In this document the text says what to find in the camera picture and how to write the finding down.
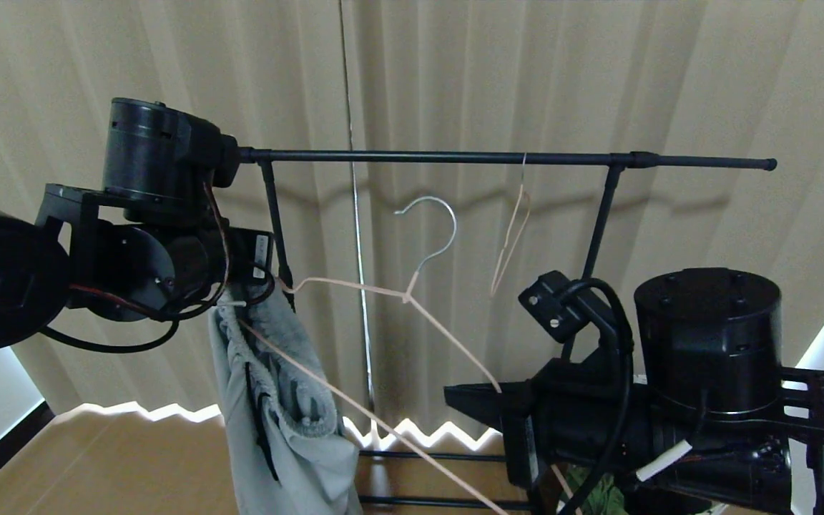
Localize green garment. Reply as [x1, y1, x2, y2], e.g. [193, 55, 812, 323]
[562, 465, 631, 515]

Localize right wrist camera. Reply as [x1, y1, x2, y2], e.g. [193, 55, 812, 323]
[518, 270, 634, 373]

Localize beige curtain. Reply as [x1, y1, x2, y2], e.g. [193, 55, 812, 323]
[0, 0, 824, 437]

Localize pink clothes hanger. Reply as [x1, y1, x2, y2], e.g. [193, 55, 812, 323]
[489, 154, 531, 298]
[237, 197, 584, 515]

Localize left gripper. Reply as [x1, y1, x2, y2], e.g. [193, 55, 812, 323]
[94, 222, 275, 323]

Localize pale grey shorts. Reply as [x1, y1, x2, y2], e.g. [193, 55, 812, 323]
[208, 285, 363, 515]

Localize black clothes rack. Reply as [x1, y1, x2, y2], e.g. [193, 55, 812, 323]
[239, 148, 778, 512]

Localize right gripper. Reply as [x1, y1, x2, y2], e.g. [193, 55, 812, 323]
[501, 358, 677, 501]

